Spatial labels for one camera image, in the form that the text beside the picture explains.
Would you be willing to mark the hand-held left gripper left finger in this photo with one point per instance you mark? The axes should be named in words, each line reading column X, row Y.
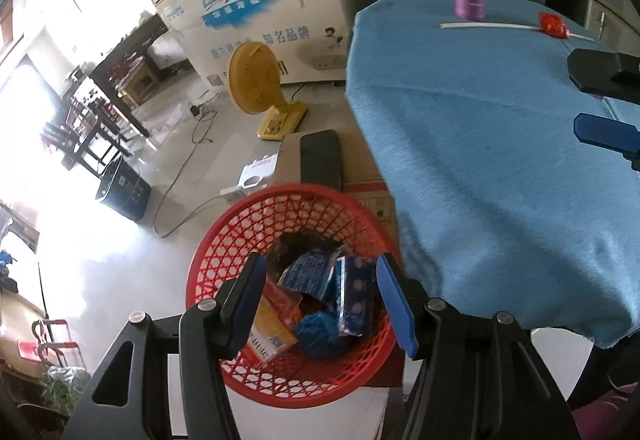
column 252, row 300

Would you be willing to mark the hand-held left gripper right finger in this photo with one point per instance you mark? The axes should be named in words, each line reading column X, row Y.
column 395, row 305

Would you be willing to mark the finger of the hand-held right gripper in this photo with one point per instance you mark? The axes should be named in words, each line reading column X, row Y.
column 605, row 132
column 600, row 69

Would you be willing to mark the orange and red carton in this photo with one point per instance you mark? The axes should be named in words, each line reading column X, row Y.
column 272, row 327

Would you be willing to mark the white and blue carton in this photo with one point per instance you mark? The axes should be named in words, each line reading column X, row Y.
column 310, row 270

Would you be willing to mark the red plastic basket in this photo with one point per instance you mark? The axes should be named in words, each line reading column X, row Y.
column 230, row 230

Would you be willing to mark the red crumpled wrapper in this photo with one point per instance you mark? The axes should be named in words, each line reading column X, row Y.
column 552, row 25

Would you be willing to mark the blue crumpled mesh packaging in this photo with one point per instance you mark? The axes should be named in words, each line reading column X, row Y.
column 317, row 332

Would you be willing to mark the white power strip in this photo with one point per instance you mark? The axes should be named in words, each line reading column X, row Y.
column 255, row 174

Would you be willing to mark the blue tablecloth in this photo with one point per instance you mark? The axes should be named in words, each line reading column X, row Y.
column 475, row 144

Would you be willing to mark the cardboard box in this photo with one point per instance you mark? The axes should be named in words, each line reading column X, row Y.
column 360, row 169

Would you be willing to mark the black phone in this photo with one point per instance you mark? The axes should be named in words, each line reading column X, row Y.
column 320, row 159

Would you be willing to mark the black floor appliance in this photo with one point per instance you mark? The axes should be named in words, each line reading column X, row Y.
column 122, row 190

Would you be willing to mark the red metal trolley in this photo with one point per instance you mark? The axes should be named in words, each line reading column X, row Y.
column 50, row 345

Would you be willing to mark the yellow desk fan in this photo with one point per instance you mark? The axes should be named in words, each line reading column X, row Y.
column 250, row 74

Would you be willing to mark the dark wooden chair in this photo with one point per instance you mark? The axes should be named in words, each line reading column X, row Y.
column 80, row 134

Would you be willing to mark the person's magenta clothing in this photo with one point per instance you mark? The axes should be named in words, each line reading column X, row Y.
column 610, row 415

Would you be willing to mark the white chest freezer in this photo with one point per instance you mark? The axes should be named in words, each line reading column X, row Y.
column 250, row 34

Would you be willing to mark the dark wooden table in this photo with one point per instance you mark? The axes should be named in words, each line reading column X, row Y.
column 125, row 54

